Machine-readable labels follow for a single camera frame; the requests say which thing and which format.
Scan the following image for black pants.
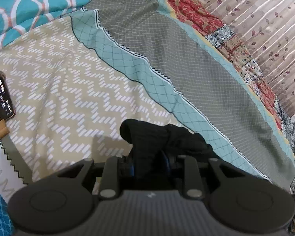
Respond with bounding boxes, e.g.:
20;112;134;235
120;119;219;179

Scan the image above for red floral quilt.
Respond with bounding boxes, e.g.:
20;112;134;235
98;0;295;195

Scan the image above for patterned bedsheet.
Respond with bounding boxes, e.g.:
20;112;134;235
0;0;295;236

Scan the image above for beige leaf curtain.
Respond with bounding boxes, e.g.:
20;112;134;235
199;0;295;116

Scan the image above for smartphone in case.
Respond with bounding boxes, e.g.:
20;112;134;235
0;71;16;122

